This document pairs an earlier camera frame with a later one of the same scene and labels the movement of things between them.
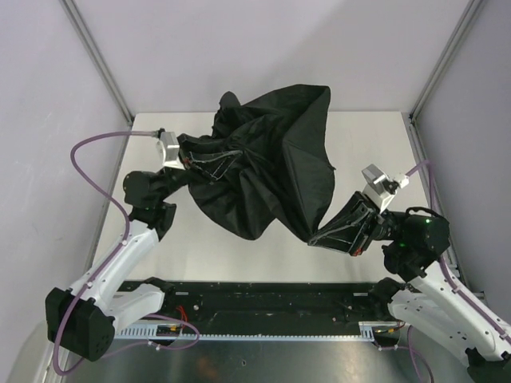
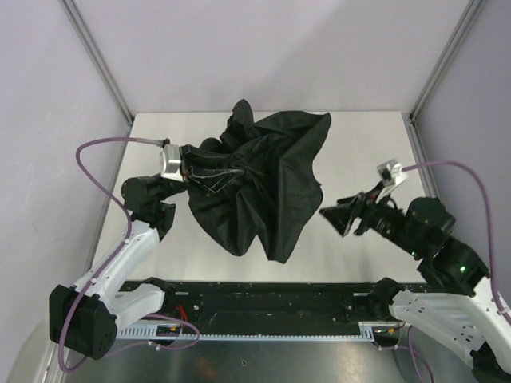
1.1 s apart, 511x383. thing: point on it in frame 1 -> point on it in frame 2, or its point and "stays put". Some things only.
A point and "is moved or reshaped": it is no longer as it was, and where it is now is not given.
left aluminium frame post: [85, 35] stays put
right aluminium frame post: [461, 27] stays put
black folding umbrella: [266, 159] is moved or reshaped
